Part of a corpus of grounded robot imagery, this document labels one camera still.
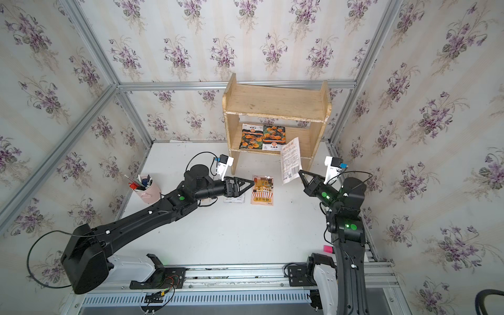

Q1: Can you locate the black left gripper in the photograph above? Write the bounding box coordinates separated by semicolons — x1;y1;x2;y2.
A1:
192;176;253;203

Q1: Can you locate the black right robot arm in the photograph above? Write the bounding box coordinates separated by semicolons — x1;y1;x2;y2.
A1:
299;170;370;314

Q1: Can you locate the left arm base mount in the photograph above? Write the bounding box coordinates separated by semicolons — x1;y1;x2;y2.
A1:
129;253;187;290

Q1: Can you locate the dark marigold seed bag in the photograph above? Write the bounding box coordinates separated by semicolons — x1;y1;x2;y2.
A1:
239;123;264;150

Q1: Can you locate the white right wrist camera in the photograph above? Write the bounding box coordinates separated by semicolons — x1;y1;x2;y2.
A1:
324;156;348;184

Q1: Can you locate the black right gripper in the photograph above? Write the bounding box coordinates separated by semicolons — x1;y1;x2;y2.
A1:
299;169;343;215

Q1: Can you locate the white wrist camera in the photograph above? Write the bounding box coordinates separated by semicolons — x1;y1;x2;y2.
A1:
215;154;234;181
324;156;348;184

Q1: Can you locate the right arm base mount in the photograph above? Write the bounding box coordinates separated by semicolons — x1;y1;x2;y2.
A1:
283;253;337;287

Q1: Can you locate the small white seed bag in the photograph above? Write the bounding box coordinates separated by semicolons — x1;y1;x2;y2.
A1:
223;195;245;203

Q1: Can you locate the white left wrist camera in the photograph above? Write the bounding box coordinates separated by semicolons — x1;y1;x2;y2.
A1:
215;154;234;181

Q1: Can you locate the wooden two-tier shelf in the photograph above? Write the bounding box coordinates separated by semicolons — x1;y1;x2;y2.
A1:
222;74;332;174

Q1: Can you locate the pink storefront seed bag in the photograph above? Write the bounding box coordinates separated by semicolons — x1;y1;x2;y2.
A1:
251;175;274;206

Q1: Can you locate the orange marigold seed bag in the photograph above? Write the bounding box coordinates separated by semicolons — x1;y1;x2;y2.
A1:
262;125;286;152

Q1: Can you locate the pink pen cup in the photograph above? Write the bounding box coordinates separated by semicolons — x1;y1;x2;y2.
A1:
124;175;162;205

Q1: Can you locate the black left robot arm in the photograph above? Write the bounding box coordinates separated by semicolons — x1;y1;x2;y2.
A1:
60;164;255;295

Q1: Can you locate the white printed seed bag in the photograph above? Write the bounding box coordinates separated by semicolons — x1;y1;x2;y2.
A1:
280;137;302;185

